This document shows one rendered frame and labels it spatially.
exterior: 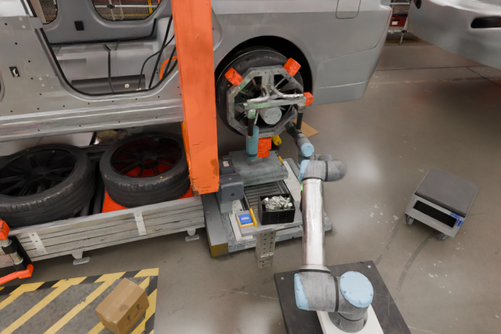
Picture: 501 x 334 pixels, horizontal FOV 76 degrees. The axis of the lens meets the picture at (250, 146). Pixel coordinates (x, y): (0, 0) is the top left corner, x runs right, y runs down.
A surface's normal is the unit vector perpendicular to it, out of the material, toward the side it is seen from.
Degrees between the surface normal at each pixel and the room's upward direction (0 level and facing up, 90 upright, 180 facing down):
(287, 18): 90
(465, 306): 0
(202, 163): 90
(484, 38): 89
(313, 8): 90
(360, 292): 5
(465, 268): 0
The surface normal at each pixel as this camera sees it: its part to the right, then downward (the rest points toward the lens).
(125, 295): 0.03, -0.81
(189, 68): 0.27, 0.57
